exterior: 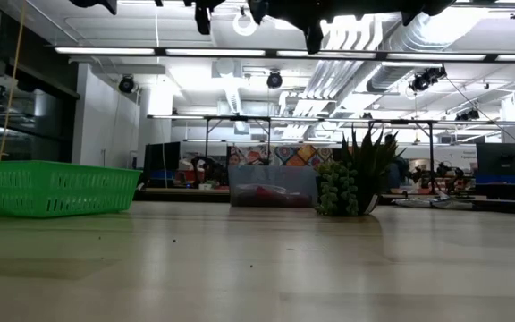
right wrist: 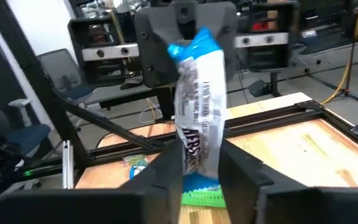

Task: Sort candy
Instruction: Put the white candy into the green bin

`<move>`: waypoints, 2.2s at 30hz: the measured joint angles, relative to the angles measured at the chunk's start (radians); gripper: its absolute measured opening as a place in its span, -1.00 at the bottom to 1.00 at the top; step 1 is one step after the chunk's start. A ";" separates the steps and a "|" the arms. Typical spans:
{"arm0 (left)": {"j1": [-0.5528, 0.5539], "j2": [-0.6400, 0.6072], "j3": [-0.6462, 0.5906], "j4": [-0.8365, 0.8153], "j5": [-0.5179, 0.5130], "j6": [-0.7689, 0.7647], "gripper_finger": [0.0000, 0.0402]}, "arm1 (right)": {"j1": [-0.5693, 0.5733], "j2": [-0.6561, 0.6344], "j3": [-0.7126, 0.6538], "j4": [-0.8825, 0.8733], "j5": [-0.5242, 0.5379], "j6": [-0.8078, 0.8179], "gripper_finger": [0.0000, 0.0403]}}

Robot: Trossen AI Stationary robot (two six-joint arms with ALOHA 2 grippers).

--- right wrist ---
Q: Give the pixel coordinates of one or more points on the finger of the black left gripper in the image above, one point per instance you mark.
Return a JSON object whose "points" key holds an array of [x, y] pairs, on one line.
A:
{"points": [[154, 46], [225, 15]]}

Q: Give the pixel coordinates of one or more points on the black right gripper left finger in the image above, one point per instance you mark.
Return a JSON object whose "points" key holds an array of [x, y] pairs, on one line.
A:
{"points": [[151, 202]]}

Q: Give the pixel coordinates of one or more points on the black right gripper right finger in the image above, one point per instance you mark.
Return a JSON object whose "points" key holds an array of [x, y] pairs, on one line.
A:
{"points": [[244, 199]]}

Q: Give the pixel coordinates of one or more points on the white blue Hershey's bar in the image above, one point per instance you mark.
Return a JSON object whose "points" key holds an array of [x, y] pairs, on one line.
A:
{"points": [[137, 172], [200, 109]]}

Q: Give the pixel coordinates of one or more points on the green plastic basket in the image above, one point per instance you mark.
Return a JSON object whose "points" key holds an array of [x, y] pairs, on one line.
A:
{"points": [[204, 199]]}

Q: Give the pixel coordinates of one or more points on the clear gummy candy pack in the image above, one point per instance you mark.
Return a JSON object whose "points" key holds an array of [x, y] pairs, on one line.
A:
{"points": [[135, 159]]}

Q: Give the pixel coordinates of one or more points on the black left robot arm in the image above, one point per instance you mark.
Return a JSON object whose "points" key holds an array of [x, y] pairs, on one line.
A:
{"points": [[165, 104]]}

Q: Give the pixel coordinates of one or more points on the grey desk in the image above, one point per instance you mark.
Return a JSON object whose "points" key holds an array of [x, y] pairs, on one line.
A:
{"points": [[110, 93]]}

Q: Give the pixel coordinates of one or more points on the black foot pedal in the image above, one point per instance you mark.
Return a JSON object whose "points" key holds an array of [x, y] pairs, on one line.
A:
{"points": [[259, 88]]}

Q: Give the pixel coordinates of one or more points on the silver aluminium extrusion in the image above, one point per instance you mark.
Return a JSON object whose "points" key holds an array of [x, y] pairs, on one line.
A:
{"points": [[67, 165]]}

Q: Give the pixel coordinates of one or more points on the grey-backed office chair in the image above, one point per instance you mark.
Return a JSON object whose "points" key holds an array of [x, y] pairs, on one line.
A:
{"points": [[61, 71]]}

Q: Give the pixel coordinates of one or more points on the black tripod stand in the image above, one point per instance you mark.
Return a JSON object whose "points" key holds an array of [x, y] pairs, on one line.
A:
{"points": [[351, 46]]}

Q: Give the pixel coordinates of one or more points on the black-backed office chair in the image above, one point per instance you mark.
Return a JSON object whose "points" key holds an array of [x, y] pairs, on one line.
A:
{"points": [[26, 137]]}

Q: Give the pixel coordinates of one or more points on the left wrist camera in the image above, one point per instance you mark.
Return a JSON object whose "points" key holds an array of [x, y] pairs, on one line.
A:
{"points": [[183, 18]]}

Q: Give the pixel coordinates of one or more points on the black aluminium frame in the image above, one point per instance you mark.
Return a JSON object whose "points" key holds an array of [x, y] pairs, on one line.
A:
{"points": [[42, 87]]}

